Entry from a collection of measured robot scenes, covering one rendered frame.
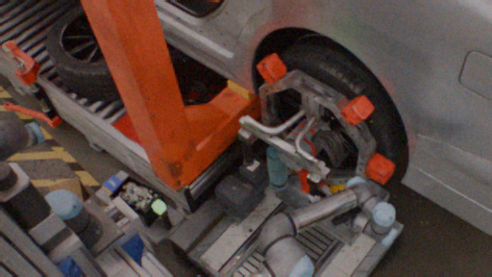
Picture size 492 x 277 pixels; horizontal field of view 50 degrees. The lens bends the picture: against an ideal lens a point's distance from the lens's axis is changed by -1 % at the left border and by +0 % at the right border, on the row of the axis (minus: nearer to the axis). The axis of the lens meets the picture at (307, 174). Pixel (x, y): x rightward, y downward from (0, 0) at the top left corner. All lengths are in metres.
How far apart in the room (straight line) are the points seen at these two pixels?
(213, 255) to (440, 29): 1.71
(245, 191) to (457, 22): 1.40
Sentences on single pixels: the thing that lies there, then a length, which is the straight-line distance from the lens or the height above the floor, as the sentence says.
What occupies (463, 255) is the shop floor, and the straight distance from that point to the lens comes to 2.97.
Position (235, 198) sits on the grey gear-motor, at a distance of 2.56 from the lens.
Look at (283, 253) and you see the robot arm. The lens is 1.65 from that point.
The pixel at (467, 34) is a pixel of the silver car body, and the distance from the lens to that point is 1.58.
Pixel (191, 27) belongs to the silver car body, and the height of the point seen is 0.93.
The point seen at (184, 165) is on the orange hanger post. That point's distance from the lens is 2.38.
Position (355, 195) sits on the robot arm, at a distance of 1.87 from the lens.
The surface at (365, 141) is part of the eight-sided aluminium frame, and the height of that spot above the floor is 0.98.
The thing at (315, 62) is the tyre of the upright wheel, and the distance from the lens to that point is 2.02.
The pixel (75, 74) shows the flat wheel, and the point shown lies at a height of 0.49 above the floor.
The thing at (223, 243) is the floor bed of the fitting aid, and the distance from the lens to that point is 2.83.
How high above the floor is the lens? 2.58
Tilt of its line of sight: 56 degrees down
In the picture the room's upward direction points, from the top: straight up
